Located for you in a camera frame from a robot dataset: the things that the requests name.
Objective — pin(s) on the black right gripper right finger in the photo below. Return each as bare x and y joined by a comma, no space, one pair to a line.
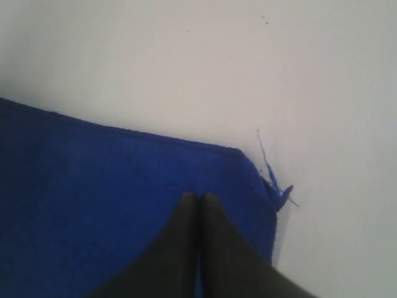
230,266

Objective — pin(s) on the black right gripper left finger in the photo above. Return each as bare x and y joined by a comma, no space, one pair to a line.
168,266

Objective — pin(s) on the blue towel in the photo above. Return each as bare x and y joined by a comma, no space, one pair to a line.
80,201

